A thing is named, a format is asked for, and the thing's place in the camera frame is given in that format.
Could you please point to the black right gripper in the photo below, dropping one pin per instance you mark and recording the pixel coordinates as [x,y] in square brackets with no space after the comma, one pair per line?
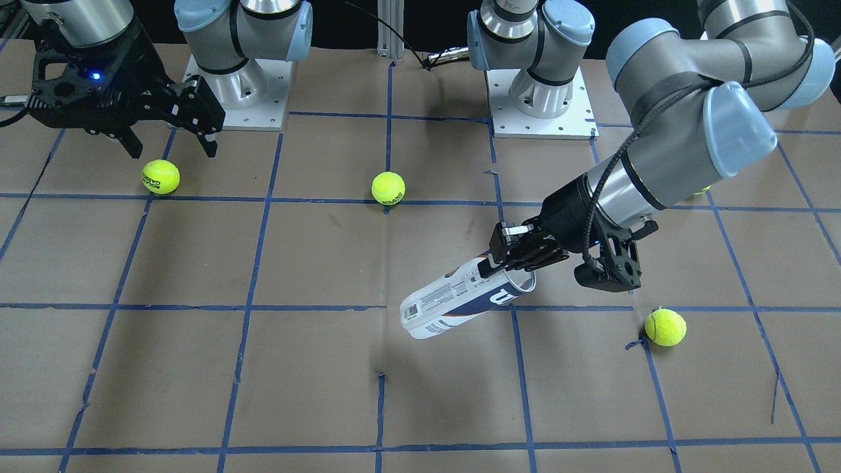
[139,62]

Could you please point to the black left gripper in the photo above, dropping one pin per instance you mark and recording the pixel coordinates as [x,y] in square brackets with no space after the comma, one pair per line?
[566,211]

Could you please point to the white blue tennis ball can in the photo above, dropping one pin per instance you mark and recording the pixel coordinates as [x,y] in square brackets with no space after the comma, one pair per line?
[462,295]

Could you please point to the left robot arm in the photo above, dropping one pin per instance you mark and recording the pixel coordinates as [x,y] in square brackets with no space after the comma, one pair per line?
[697,107]

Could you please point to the tennis ball near base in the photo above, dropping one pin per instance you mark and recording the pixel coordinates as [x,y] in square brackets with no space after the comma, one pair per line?
[388,188]
[160,177]

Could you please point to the tennis ball front centre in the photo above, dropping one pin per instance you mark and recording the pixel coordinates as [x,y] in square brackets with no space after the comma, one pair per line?
[665,327]

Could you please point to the brown paper table mat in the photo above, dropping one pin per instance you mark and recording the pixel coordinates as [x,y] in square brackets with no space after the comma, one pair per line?
[249,320]

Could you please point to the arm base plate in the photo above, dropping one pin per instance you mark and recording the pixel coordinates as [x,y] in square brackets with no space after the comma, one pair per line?
[523,108]
[255,98]

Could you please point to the aluminium frame post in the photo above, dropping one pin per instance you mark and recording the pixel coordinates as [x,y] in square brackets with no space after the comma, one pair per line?
[390,29]

